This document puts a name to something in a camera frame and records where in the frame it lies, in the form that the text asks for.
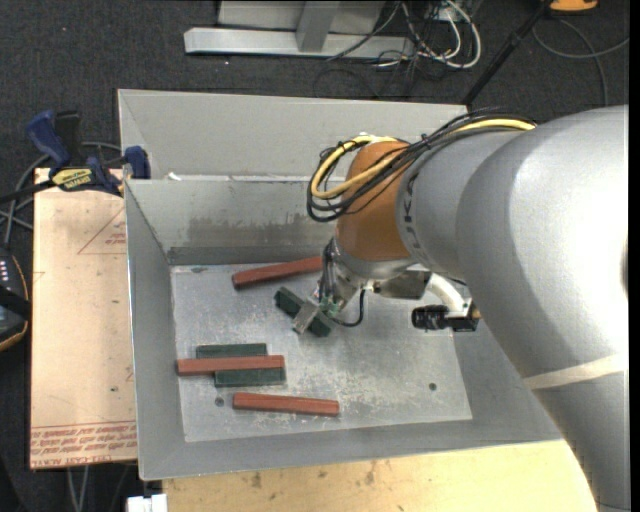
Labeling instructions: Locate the dark green flat block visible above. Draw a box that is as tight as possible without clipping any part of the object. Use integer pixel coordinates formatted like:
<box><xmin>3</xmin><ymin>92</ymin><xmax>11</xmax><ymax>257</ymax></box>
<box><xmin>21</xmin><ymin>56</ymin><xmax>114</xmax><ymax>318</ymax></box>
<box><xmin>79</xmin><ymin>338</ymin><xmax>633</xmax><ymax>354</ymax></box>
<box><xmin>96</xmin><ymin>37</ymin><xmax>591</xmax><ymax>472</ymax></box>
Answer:
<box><xmin>213</xmin><ymin>367</ymin><xmax>288</xmax><ymax>389</ymax></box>
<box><xmin>273</xmin><ymin>286</ymin><xmax>334</xmax><ymax>338</ymax></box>
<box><xmin>194</xmin><ymin>342</ymin><xmax>269</xmax><ymax>360</ymax></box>

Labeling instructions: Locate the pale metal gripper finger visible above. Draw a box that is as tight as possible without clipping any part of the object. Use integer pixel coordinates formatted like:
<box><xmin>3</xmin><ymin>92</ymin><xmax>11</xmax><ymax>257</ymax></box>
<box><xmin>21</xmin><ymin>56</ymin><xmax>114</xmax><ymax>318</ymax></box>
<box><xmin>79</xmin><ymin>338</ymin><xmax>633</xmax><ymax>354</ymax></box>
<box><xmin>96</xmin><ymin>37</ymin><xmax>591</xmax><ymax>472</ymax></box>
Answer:
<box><xmin>296</xmin><ymin>303</ymin><xmax>322</xmax><ymax>336</ymax></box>
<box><xmin>291</xmin><ymin>301</ymin><xmax>316</xmax><ymax>331</ymax></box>

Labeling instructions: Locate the brown cardboard board red print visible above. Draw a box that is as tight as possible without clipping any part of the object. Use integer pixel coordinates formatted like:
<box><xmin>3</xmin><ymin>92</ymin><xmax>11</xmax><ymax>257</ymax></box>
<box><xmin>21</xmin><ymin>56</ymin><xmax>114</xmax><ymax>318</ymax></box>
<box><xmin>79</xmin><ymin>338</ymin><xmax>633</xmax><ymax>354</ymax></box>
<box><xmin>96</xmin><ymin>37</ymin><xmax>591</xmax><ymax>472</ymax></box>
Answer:
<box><xmin>29</xmin><ymin>167</ymin><xmax>139</xmax><ymax>471</ymax></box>

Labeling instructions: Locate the grey metal bin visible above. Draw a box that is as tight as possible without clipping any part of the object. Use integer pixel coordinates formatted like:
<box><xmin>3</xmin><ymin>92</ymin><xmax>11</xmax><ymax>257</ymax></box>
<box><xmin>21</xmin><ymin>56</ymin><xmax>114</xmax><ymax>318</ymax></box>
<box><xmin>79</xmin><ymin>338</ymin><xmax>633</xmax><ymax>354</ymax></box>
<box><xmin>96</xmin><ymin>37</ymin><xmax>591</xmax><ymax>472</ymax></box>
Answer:
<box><xmin>117</xmin><ymin>88</ymin><xmax>565</xmax><ymax>482</ymax></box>

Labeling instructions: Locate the black cylinder on white bracket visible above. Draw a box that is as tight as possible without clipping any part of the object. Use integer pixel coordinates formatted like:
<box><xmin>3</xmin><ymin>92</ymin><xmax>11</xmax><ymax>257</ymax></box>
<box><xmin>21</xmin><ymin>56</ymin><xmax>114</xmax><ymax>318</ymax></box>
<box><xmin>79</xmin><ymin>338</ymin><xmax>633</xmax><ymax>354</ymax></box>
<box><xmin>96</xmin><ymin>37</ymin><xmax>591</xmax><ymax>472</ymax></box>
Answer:
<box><xmin>410</xmin><ymin>272</ymin><xmax>481</xmax><ymax>334</ymax></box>

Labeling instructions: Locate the red-brown flat block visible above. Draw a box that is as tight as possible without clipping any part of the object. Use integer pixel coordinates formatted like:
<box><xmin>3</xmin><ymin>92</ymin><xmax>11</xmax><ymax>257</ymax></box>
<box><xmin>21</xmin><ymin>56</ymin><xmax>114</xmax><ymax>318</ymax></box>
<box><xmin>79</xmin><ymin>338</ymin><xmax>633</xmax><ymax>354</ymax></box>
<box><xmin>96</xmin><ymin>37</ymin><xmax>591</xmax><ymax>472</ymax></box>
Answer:
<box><xmin>175</xmin><ymin>354</ymin><xmax>286</xmax><ymax>378</ymax></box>
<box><xmin>231</xmin><ymin>255</ymin><xmax>325</xmax><ymax>291</ymax></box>
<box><xmin>231</xmin><ymin>391</ymin><xmax>341</xmax><ymax>418</ymax></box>

